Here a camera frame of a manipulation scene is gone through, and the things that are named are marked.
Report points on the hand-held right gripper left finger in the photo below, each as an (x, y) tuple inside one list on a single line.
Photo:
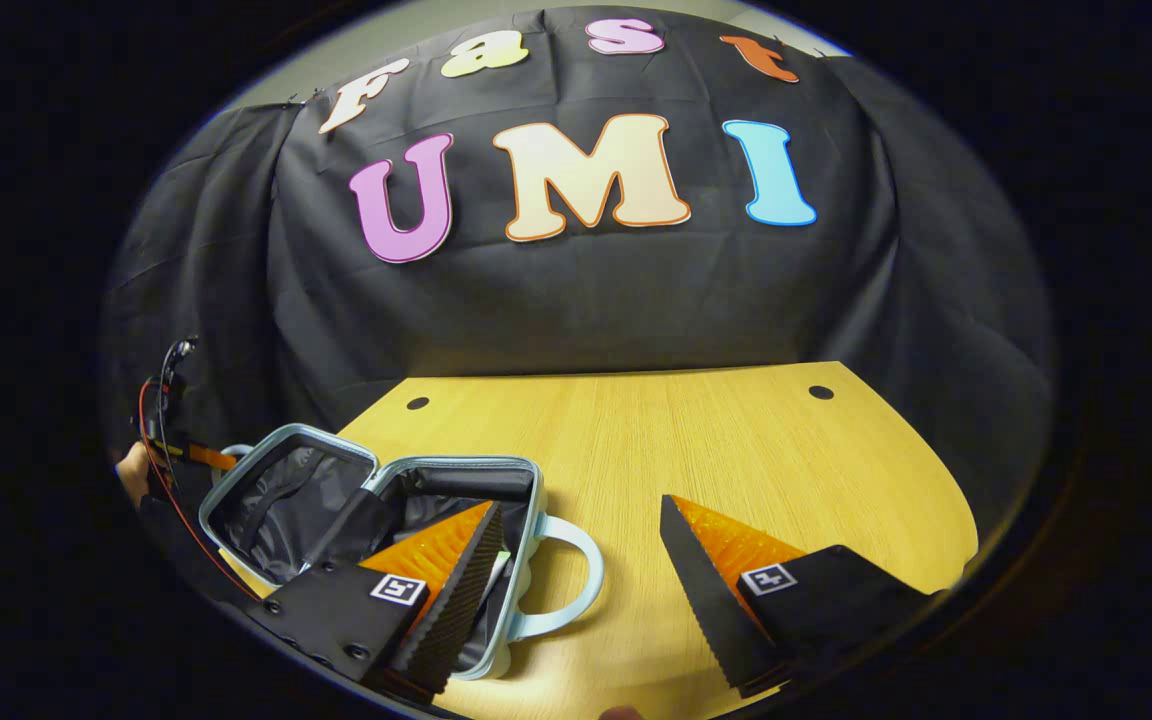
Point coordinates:
[(466, 590)]

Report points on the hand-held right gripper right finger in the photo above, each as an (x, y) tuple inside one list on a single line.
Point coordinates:
[(701, 590)]

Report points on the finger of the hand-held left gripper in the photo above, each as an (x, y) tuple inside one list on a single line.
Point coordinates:
[(211, 459)]

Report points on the light blue suitcase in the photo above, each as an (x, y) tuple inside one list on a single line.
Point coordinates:
[(286, 510)]

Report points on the white green skin care tube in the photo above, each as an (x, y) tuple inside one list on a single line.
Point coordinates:
[(498, 572)]

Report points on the black backdrop cloth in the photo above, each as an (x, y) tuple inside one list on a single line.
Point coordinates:
[(586, 300)]

